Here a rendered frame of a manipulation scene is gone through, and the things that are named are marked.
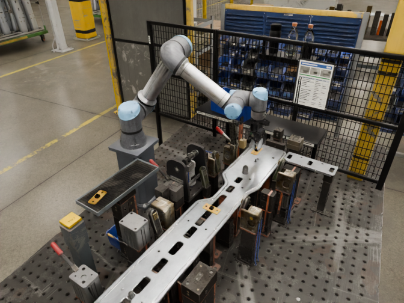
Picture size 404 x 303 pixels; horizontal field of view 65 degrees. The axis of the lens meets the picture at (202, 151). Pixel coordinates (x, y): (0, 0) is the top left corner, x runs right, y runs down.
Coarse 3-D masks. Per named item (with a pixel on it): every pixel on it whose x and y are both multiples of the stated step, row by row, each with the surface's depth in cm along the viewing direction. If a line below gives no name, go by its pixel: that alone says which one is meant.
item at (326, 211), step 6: (324, 180) 177; (330, 180) 175; (324, 186) 180; (330, 186) 179; (324, 192) 181; (324, 198) 183; (312, 204) 194; (318, 204) 188; (324, 204) 185; (318, 210) 189; (324, 210) 189; (330, 210) 190
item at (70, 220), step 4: (72, 212) 126; (68, 216) 124; (72, 216) 124; (76, 216) 124; (60, 220) 122; (64, 220) 122; (68, 220) 122; (72, 220) 122; (76, 220) 122; (80, 220) 123; (64, 224) 121; (68, 224) 120; (72, 224) 121
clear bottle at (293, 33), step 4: (292, 24) 197; (296, 24) 196; (292, 28) 198; (296, 28) 198; (292, 32) 198; (296, 32) 198; (288, 36) 201; (292, 36) 199; (296, 36) 199; (288, 44) 203; (288, 48) 204; (292, 48) 202; (288, 52) 205
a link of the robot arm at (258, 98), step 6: (258, 90) 155; (264, 90) 155; (252, 96) 156; (258, 96) 154; (264, 96) 154; (252, 102) 157; (258, 102) 156; (264, 102) 156; (252, 108) 160; (258, 108) 158; (264, 108) 158
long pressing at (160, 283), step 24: (240, 168) 176; (264, 168) 176; (216, 192) 159; (240, 192) 159; (192, 216) 146; (216, 216) 145; (168, 240) 134; (192, 240) 134; (144, 264) 124; (168, 264) 124; (120, 288) 116; (144, 288) 115; (168, 288) 116
